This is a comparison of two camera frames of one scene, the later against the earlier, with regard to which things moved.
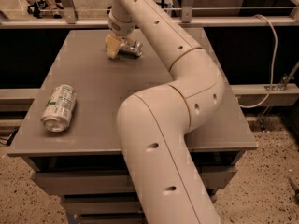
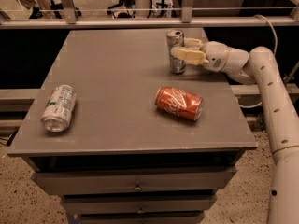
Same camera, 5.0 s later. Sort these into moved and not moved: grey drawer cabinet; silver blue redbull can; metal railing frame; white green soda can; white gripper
Moved: silver blue redbull can; white gripper
Not moved: metal railing frame; grey drawer cabinet; white green soda can
